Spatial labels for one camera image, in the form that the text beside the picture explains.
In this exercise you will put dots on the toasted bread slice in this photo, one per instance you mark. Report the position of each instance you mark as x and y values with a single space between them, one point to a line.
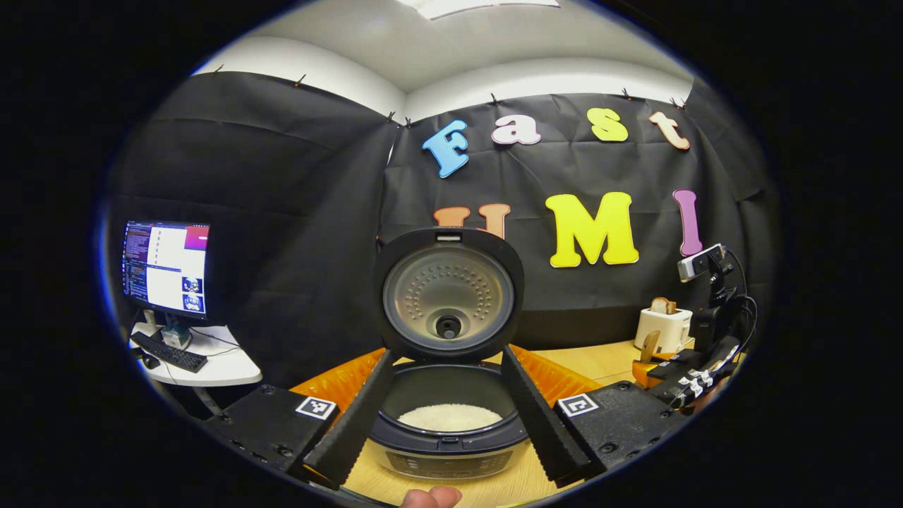
663 305

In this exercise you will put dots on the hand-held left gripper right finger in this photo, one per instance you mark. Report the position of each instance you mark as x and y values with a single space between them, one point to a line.
540 416

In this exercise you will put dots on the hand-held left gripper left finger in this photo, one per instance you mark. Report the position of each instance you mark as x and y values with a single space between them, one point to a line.
356 423

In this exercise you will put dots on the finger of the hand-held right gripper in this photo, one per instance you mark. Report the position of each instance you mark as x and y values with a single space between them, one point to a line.
688 361
695 391

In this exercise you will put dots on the white toaster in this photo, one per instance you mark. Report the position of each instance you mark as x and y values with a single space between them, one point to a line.
663 330

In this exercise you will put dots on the black backdrop cloth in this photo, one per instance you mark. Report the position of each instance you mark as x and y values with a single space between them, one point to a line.
282 212

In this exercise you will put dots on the black computer mouse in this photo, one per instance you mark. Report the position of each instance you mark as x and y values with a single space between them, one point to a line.
150 362

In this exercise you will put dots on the black rice cooker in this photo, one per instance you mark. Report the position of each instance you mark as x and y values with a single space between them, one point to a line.
448 296

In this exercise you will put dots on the white side table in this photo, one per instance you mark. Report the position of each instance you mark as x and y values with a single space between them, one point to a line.
229 367

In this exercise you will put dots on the white rice heap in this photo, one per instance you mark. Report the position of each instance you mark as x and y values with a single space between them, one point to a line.
449 418

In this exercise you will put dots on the computer monitor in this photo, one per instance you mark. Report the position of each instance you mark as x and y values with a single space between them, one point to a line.
166 268

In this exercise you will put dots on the black keyboard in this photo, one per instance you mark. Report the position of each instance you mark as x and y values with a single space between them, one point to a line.
169 353

